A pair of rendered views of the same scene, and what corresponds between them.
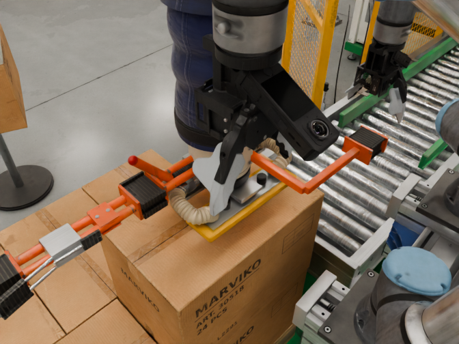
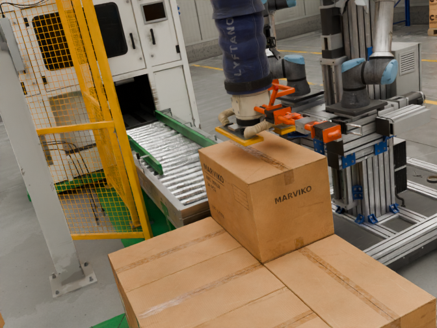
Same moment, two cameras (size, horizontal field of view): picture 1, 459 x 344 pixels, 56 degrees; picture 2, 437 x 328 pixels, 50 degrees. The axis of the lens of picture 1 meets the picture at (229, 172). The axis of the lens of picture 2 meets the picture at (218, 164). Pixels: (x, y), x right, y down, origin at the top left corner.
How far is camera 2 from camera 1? 2.11 m
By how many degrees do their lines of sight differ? 59
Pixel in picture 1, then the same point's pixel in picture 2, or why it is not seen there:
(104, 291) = (254, 270)
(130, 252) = (280, 170)
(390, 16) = (265, 12)
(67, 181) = not seen: outside the picture
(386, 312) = (368, 68)
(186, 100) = (256, 63)
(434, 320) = (382, 45)
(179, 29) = (252, 24)
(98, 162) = not seen: outside the picture
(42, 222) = (156, 313)
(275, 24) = not seen: outside the picture
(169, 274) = (302, 159)
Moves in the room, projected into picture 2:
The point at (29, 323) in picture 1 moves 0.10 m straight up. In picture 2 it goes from (268, 307) to (265, 286)
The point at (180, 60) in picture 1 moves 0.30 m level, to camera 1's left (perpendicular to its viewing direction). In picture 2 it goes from (251, 41) to (229, 55)
